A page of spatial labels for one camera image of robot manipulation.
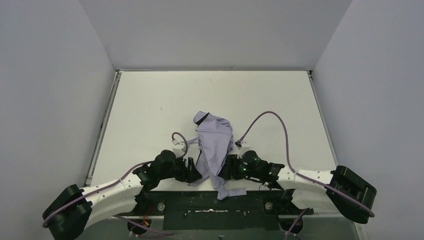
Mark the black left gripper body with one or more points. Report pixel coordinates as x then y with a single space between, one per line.
190 168

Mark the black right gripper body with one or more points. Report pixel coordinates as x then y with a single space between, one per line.
228 170

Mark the aluminium frame rail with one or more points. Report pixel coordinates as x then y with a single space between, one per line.
310 227

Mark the purple folding umbrella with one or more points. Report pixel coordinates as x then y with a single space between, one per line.
215 141

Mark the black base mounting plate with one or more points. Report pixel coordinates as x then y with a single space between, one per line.
201 210

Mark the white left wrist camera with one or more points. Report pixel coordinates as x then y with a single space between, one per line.
179 148

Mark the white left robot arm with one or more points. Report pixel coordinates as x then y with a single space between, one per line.
77 208

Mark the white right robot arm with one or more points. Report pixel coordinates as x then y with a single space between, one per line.
339 190

